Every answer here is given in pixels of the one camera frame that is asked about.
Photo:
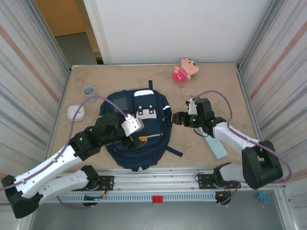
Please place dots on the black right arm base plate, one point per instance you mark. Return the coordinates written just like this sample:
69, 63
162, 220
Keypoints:
204, 180

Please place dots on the blue binder clip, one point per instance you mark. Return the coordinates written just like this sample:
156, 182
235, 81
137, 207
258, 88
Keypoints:
263, 197

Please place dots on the aluminium frame post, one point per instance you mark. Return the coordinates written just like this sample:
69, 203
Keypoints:
243, 57
64, 57

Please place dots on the pink plush doll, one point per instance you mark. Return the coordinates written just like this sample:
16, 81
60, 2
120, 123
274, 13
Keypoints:
183, 72

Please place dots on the grey cup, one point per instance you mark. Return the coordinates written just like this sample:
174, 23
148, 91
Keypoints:
90, 93

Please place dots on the orange wooden door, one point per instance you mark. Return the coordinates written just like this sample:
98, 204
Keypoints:
60, 16

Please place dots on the navy blue school backpack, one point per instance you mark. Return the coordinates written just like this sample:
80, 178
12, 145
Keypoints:
144, 148

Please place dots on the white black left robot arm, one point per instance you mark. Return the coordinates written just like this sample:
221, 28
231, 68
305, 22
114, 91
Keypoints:
48, 167

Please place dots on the red block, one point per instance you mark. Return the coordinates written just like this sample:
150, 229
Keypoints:
157, 199

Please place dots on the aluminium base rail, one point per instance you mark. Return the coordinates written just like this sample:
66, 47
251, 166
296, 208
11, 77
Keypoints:
156, 178

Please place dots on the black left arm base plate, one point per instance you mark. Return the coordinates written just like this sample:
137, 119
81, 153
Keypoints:
106, 180

